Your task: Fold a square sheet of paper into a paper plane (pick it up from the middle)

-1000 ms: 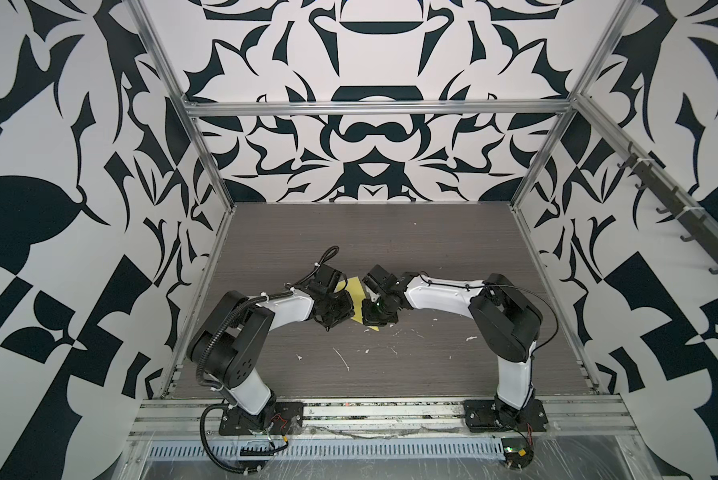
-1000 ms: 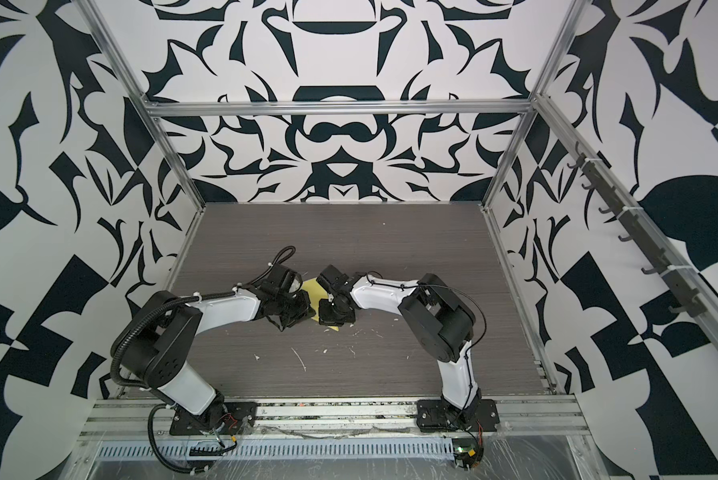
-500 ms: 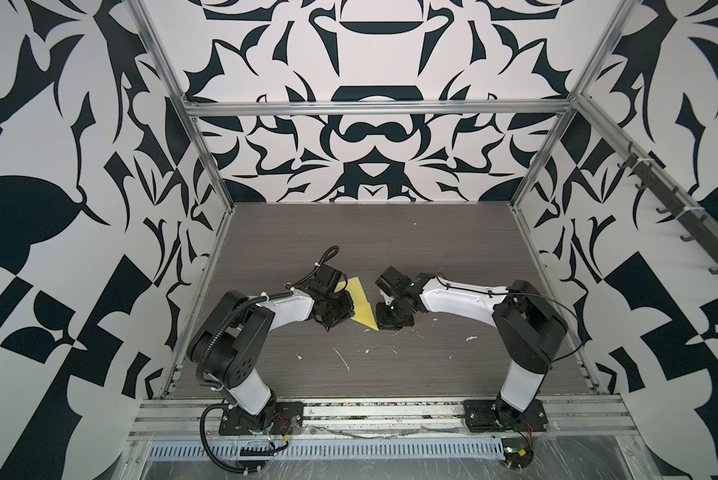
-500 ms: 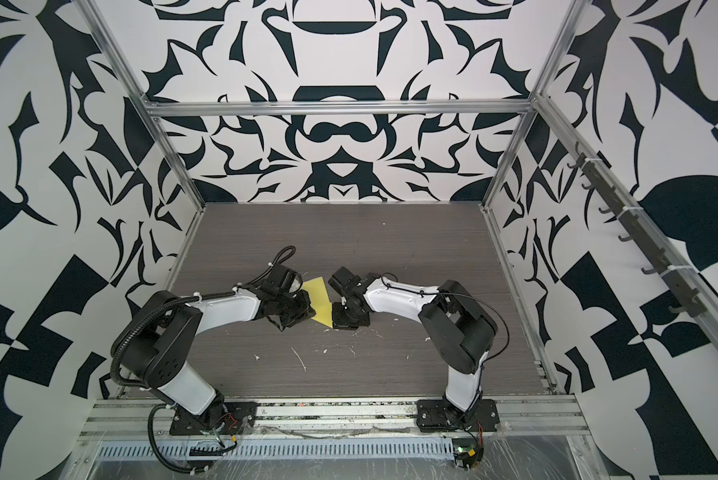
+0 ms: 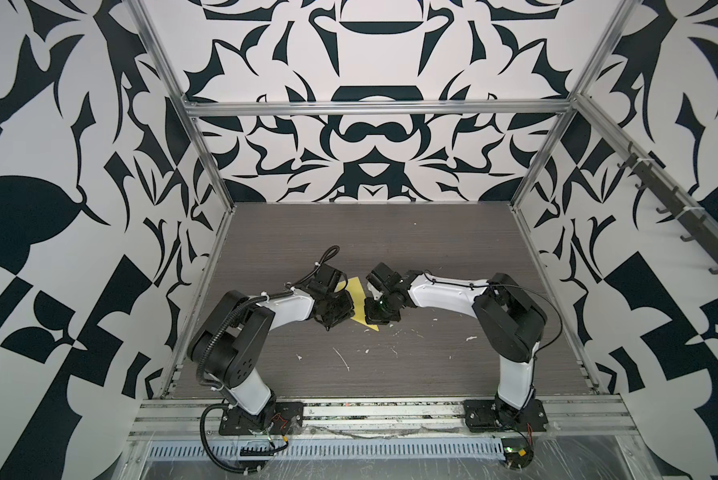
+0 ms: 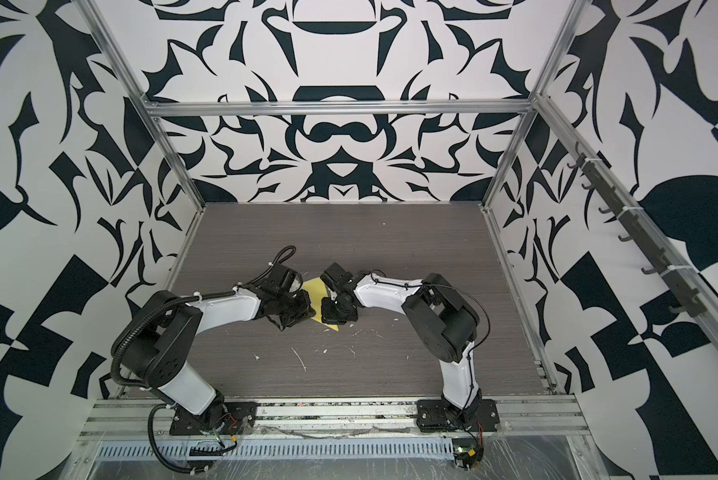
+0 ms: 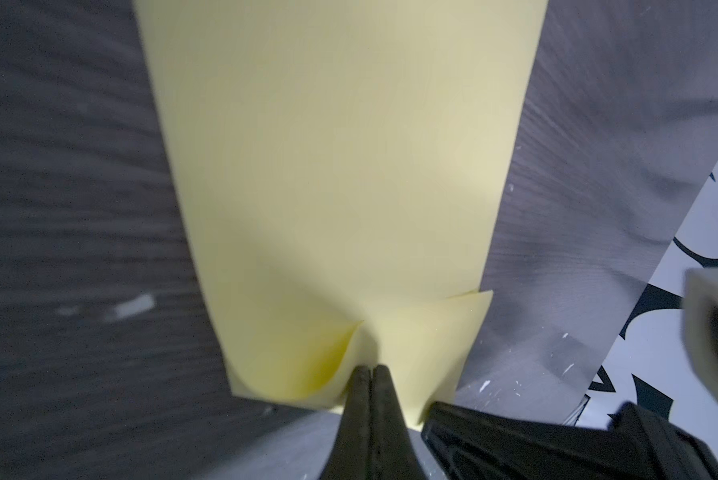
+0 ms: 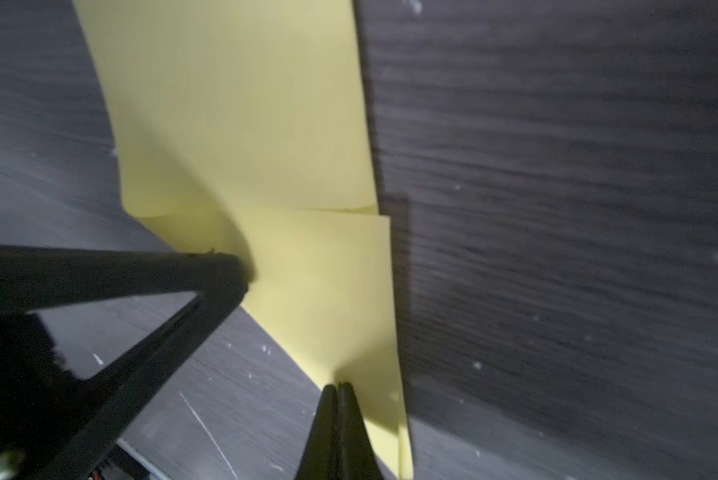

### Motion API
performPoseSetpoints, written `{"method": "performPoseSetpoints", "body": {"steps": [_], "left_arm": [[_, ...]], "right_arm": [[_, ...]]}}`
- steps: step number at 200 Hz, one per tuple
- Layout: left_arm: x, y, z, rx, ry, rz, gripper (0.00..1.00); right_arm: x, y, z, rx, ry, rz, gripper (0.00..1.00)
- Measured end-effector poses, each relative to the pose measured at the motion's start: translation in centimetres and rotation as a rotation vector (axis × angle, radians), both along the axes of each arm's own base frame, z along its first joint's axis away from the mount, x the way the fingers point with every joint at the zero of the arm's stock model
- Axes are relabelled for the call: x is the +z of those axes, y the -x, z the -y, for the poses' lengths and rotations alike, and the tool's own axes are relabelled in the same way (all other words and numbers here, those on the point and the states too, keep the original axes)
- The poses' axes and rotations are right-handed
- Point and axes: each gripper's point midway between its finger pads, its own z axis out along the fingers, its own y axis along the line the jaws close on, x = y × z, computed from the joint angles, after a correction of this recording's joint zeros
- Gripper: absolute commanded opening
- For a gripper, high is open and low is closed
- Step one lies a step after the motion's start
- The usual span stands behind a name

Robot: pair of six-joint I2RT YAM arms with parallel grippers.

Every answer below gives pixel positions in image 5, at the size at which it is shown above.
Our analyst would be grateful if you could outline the yellow square paper sheet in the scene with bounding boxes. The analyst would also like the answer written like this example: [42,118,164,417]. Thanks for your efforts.
[336,277,379,331]

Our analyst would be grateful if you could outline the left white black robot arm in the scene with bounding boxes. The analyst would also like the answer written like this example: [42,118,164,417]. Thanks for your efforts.
[187,263,354,415]

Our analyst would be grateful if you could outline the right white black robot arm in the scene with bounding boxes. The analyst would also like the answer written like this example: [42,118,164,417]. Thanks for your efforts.
[364,263,547,418]

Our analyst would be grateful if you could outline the small green-lit electronics box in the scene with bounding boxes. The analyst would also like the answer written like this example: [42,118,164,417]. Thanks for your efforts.
[501,438,534,471]

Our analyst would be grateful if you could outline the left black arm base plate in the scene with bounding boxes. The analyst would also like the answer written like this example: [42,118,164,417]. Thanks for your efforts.
[219,401,305,436]

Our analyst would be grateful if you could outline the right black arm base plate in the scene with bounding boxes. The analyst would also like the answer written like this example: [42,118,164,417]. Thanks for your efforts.
[462,399,548,433]

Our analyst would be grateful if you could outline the left black corrugated cable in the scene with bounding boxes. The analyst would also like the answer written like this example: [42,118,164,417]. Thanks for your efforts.
[199,401,291,475]

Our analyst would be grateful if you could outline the white slotted cable duct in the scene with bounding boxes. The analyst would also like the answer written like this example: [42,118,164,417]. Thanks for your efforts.
[144,437,505,462]

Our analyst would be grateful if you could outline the aluminium front rail frame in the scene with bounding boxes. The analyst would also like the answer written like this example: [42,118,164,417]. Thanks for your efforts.
[127,395,638,441]

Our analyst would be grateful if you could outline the black wall hook rail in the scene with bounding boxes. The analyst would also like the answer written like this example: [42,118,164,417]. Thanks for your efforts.
[618,143,718,276]

